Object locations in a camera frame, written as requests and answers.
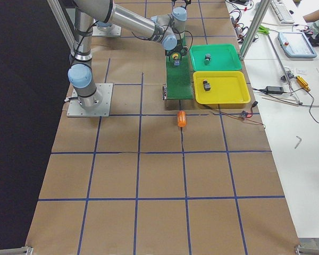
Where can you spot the black power adapter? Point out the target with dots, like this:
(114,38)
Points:
(276,90)

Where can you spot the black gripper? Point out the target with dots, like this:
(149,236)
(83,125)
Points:
(186,2)
(179,49)

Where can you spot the allen key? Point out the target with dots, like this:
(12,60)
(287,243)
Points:
(298,142)

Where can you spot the aluminium frame post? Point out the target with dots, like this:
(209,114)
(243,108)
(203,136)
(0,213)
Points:
(257,19)

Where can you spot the small black circuit board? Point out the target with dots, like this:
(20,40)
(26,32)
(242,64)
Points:
(244,115)

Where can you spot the green conveyor belt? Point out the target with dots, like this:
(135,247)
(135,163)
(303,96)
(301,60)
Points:
(178,79)

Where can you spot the teach pendant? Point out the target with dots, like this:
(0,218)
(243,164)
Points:
(296,45)

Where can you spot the green grabber tool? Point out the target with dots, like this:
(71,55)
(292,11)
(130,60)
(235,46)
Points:
(263,30)

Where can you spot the orange cylinder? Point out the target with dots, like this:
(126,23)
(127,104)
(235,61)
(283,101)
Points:
(181,119)

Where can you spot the white keyboard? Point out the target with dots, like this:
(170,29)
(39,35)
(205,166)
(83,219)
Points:
(281,12)

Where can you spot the yellow plastic tray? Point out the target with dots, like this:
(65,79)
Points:
(228,89)

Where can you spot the yellow push button spare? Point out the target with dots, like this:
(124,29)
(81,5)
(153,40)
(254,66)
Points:
(176,59)

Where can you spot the green plastic tray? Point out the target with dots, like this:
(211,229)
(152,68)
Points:
(224,57)

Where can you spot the green push button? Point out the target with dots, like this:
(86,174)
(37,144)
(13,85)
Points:
(207,59)

